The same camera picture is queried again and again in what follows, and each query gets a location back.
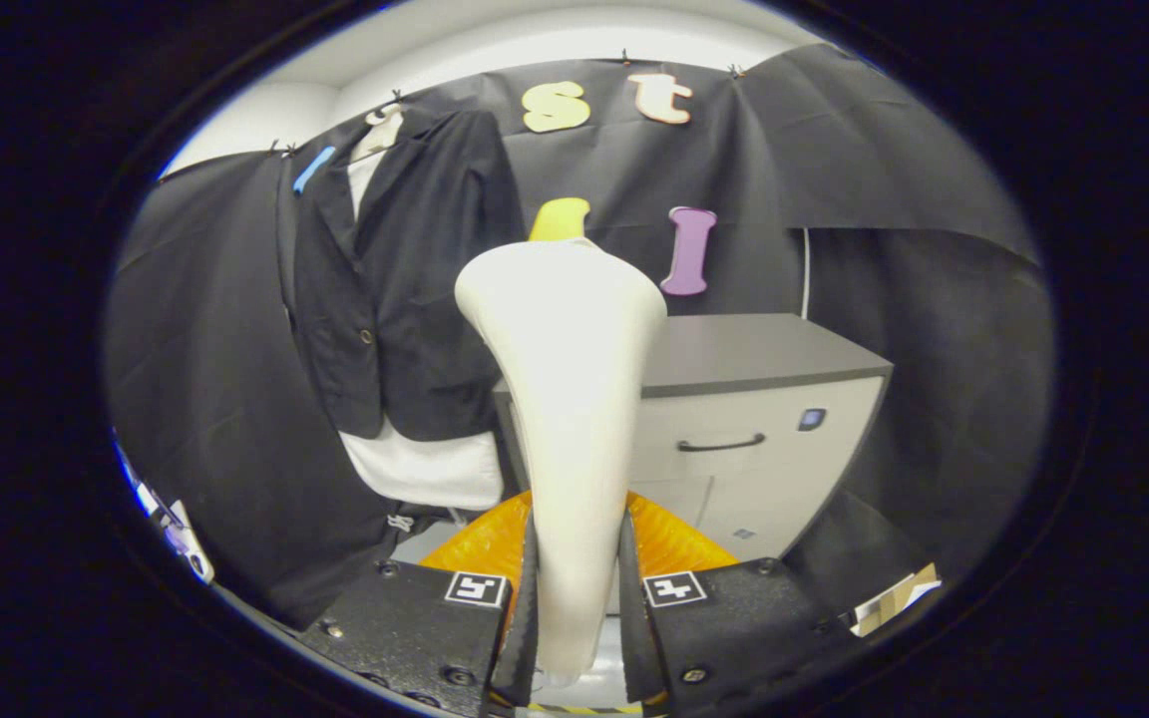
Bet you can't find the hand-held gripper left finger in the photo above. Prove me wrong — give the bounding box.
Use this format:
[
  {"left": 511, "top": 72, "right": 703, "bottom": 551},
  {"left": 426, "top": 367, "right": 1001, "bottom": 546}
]
[{"left": 297, "top": 492, "right": 541, "bottom": 718}]

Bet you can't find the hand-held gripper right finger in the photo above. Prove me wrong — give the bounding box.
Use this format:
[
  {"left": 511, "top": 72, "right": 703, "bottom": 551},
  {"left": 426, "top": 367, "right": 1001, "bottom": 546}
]
[{"left": 619, "top": 489, "right": 857, "bottom": 714}]

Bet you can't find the white garment steamer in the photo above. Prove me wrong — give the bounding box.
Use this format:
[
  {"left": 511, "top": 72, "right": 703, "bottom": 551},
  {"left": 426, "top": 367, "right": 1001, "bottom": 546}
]
[{"left": 454, "top": 237, "right": 668, "bottom": 687}]

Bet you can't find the black suit jacket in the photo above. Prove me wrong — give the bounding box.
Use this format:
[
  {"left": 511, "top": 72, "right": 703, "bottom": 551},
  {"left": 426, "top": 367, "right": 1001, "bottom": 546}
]
[{"left": 280, "top": 108, "right": 528, "bottom": 442}]

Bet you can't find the beige cabinet with grey top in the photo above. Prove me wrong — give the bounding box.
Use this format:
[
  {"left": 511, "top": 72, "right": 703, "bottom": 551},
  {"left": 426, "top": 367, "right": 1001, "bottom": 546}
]
[{"left": 492, "top": 313, "right": 895, "bottom": 564}]

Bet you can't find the cardboard box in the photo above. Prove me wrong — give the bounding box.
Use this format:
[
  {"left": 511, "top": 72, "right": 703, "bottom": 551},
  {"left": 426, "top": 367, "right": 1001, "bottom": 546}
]
[{"left": 849, "top": 561, "right": 943, "bottom": 639}]

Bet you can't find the blue and white clutter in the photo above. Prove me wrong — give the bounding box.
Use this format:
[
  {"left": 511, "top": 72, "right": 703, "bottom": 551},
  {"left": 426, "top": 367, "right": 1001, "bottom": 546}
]
[{"left": 114, "top": 442, "right": 216, "bottom": 586}]

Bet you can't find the black backdrop cloth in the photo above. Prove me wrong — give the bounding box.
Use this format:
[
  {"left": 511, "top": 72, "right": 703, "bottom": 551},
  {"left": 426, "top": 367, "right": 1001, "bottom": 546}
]
[{"left": 104, "top": 42, "right": 1056, "bottom": 631}]

